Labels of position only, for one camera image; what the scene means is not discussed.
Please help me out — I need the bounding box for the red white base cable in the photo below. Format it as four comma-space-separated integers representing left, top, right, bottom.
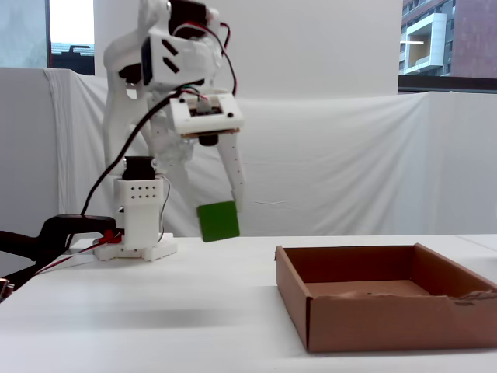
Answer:
7, 228, 125, 287

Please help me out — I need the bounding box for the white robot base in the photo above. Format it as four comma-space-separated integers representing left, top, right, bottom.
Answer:
92, 155, 179, 262

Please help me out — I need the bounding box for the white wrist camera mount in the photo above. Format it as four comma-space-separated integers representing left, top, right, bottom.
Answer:
169, 92, 246, 148

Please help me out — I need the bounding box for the black table clamp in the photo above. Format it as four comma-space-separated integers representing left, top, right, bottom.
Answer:
0, 214, 117, 275

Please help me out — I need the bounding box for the window with building view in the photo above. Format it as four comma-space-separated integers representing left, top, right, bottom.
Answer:
398, 0, 497, 94

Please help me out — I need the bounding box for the window with grey view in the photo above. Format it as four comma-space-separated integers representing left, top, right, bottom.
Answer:
0, 0, 96, 75

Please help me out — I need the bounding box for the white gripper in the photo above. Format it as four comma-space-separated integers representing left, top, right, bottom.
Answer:
141, 33, 247, 225

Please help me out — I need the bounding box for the brown cardboard box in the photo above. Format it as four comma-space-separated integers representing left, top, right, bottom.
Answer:
273, 242, 497, 354

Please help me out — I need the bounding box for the green cube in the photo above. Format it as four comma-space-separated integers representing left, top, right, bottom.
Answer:
196, 200, 241, 243

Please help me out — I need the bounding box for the black camera cable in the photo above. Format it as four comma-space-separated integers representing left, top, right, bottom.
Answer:
79, 79, 207, 217

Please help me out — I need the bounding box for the white backdrop cloth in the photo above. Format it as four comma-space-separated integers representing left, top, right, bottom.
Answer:
42, 68, 497, 239

